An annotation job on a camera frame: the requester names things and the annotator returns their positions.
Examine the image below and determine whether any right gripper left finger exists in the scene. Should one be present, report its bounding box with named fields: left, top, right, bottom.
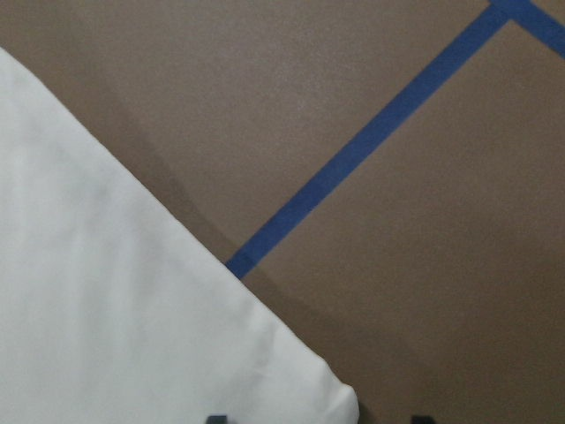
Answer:
left=206, top=414, right=228, bottom=424

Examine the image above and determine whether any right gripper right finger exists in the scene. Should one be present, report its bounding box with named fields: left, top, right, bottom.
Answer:
left=411, top=415, right=432, bottom=424

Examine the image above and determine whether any white printed t-shirt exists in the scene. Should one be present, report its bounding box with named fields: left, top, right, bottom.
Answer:
left=1, top=52, right=359, bottom=423

